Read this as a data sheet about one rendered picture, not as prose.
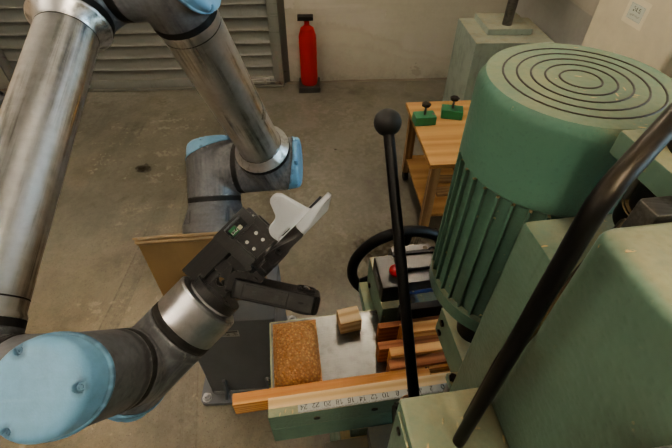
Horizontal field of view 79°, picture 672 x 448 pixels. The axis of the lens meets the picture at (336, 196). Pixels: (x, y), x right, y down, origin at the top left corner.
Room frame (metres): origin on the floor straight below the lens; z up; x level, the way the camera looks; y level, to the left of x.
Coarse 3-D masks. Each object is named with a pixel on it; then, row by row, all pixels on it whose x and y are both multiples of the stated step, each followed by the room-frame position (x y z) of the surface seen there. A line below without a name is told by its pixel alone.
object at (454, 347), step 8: (440, 312) 0.38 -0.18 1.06; (440, 320) 0.37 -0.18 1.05; (448, 320) 0.36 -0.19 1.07; (456, 320) 0.36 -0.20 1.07; (440, 328) 0.37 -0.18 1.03; (448, 328) 0.35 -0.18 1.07; (456, 328) 0.34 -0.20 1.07; (440, 336) 0.36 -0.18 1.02; (448, 336) 0.34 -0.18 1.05; (456, 336) 0.33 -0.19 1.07; (448, 344) 0.33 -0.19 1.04; (456, 344) 0.32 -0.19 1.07; (464, 344) 0.32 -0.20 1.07; (448, 352) 0.33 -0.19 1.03; (456, 352) 0.31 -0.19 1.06; (464, 352) 0.30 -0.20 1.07; (448, 360) 0.32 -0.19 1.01; (456, 360) 0.30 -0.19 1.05; (456, 368) 0.29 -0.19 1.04
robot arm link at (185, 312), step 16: (176, 288) 0.30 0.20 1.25; (192, 288) 0.30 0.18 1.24; (160, 304) 0.28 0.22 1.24; (176, 304) 0.27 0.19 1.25; (192, 304) 0.27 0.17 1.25; (176, 320) 0.26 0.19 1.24; (192, 320) 0.26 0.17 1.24; (208, 320) 0.26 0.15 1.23; (224, 320) 0.27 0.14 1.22; (192, 336) 0.25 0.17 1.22; (208, 336) 0.25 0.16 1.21
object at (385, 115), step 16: (384, 112) 0.44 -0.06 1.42; (384, 128) 0.42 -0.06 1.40; (384, 144) 0.42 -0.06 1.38; (400, 208) 0.36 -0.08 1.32; (400, 224) 0.35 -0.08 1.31; (400, 240) 0.33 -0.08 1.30; (400, 256) 0.32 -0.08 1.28; (400, 272) 0.31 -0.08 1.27; (400, 288) 0.30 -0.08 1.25; (400, 304) 0.28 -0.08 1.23; (416, 368) 0.23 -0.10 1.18; (416, 384) 0.22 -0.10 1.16
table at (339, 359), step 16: (368, 288) 0.56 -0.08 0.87; (368, 304) 0.52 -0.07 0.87; (288, 320) 0.46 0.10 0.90; (304, 320) 0.46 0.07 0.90; (320, 320) 0.46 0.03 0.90; (336, 320) 0.46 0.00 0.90; (368, 320) 0.46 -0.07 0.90; (272, 336) 0.42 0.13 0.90; (320, 336) 0.42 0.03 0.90; (336, 336) 0.42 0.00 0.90; (352, 336) 0.42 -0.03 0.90; (368, 336) 0.42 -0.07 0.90; (272, 352) 0.39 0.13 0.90; (320, 352) 0.39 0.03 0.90; (336, 352) 0.39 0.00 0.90; (352, 352) 0.39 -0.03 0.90; (368, 352) 0.39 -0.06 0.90; (272, 368) 0.36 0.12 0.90; (336, 368) 0.36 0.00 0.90; (352, 368) 0.36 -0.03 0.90; (368, 368) 0.36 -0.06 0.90; (384, 368) 0.36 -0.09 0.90; (272, 384) 0.33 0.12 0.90; (368, 416) 0.27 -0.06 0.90; (384, 416) 0.28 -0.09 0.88; (272, 432) 0.25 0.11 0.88; (288, 432) 0.25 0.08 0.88; (304, 432) 0.26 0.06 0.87; (320, 432) 0.26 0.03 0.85
